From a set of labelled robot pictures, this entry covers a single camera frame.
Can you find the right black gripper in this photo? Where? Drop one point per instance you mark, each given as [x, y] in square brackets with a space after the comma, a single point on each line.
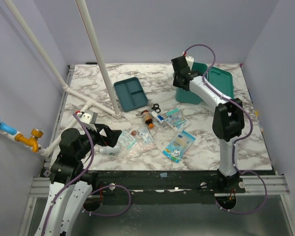
[178, 68]

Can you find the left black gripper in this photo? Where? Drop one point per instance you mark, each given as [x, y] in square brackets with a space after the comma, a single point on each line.
[112, 137]

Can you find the white plastic bottle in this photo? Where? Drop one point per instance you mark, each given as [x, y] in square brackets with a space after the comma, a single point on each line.
[109, 150]

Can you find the small blue wipe packets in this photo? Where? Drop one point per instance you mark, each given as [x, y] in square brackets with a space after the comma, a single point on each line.
[145, 135]

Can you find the teal medicine kit box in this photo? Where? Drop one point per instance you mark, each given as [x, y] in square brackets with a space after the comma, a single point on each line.
[219, 78]

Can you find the brown medicine bottle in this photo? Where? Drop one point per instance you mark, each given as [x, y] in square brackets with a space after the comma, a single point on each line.
[147, 119]

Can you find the teal divided tray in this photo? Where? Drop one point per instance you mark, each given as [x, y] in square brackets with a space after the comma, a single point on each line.
[130, 94]

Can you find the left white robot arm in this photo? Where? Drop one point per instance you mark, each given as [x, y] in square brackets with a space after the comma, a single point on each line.
[70, 181]

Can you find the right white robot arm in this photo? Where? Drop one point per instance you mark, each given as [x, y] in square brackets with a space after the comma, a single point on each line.
[228, 119]

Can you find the teal bandage packet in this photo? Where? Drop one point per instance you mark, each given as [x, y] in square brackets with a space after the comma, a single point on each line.
[126, 140]

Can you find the clear zip bag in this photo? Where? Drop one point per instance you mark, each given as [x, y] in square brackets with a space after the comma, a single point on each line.
[140, 147]

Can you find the blue white gauze packet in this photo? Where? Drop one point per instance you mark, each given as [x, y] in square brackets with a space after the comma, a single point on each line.
[176, 120]

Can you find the small white blue tube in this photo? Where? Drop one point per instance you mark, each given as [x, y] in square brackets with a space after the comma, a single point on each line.
[158, 117]

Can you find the orange blue pipe valve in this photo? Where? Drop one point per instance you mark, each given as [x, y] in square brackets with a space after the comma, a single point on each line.
[17, 136]

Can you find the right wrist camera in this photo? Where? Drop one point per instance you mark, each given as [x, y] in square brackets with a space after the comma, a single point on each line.
[187, 61]

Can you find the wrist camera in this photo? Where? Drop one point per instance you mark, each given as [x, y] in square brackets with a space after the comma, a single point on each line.
[88, 119]
[187, 61]

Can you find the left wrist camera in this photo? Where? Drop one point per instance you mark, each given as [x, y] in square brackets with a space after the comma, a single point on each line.
[88, 119]

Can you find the black handled scissors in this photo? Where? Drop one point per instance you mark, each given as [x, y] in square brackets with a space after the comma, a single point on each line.
[156, 108]

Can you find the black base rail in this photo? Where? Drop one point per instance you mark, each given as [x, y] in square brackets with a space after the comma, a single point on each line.
[168, 187]

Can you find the white pvc pipe frame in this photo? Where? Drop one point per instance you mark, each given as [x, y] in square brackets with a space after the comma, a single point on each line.
[33, 56]

